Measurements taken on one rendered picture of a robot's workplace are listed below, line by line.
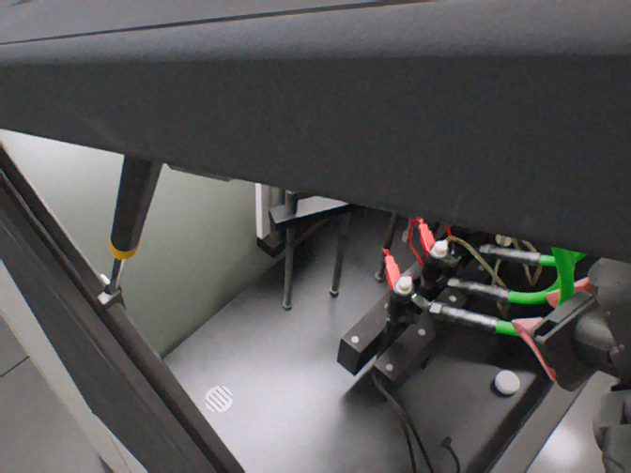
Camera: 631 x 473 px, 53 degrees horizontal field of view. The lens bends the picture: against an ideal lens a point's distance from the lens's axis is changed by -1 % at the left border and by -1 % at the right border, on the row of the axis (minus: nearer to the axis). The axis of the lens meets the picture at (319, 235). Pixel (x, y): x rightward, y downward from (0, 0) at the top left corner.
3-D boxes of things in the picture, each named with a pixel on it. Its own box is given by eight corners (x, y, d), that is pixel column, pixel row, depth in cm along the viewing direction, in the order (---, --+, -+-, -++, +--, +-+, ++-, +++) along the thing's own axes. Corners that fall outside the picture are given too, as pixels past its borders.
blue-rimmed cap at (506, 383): (509, 401, 105) (512, 397, 103) (489, 385, 106) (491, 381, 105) (521, 384, 106) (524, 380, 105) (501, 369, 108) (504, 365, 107)
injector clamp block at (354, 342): (378, 420, 101) (393, 380, 89) (331, 380, 105) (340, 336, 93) (494, 290, 118) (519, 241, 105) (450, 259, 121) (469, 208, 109)
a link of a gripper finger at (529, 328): (484, 312, 68) (541, 336, 59) (534, 274, 69) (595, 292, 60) (512, 361, 69) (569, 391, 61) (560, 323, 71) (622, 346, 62)
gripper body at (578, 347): (530, 336, 60) (584, 359, 53) (607, 274, 62) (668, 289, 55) (557, 388, 62) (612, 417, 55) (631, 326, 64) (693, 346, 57)
